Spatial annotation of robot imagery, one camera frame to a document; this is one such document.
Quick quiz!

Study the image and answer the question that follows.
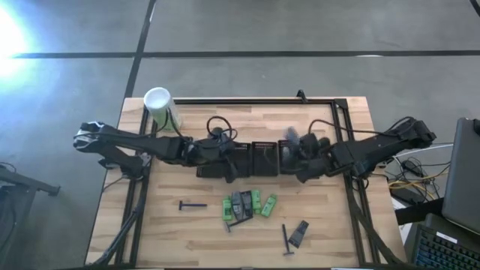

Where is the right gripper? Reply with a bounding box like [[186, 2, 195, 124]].
[[281, 132, 337, 185]]

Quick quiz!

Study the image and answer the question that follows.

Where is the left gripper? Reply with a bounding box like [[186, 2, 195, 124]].
[[186, 132, 240, 185]]

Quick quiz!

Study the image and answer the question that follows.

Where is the green travel bottle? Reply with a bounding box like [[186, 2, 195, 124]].
[[259, 193, 279, 218], [221, 194, 234, 221], [250, 189, 263, 215]]

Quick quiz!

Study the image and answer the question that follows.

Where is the dark disposable razor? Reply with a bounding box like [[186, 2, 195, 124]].
[[223, 216, 253, 233], [178, 199, 209, 212], [280, 223, 296, 257]]

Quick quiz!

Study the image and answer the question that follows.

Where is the black plastic slotted basket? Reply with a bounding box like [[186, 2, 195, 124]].
[[277, 139, 305, 176], [226, 142, 252, 179], [196, 144, 230, 179], [250, 141, 279, 177]]

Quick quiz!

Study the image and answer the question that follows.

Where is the green wipes canister white lid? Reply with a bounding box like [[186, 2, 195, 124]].
[[143, 86, 183, 133]]

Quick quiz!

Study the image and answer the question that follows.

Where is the black power brick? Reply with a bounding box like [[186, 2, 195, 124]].
[[389, 187, 416, 206]]

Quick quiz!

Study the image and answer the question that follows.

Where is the grey laptop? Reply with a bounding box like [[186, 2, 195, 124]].
[[441, 117, 480, 236]]

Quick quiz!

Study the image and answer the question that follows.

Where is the black backlit keyboard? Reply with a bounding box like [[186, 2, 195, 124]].
[[412, 223, 480, 270]]

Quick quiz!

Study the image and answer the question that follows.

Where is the black metal stand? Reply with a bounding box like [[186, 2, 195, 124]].
[[0, 161, 61, 197]]

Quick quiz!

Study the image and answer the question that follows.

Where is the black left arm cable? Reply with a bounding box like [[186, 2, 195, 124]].
[[157, 106, 239, 151]]

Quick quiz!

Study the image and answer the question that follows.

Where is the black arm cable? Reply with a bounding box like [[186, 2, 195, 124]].
[[157, 106, 239, 151], [307, 115, 417, 138]]

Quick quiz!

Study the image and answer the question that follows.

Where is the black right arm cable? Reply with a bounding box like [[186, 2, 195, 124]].
[[307, 115, 417, 138]]

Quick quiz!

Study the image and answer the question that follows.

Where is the black aluminium table frame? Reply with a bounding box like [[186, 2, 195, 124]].
[[89, 97, 408, 268]]

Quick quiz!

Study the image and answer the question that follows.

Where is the yellow cable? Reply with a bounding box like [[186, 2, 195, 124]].
[[388, 172, 449, 192]]

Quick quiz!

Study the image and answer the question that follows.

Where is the white cable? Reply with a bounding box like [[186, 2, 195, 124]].
[[393, 143, 455, 158]]

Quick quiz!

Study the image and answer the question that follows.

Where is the black flat strap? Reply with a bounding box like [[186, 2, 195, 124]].
[[394, 197, 446, 226]]

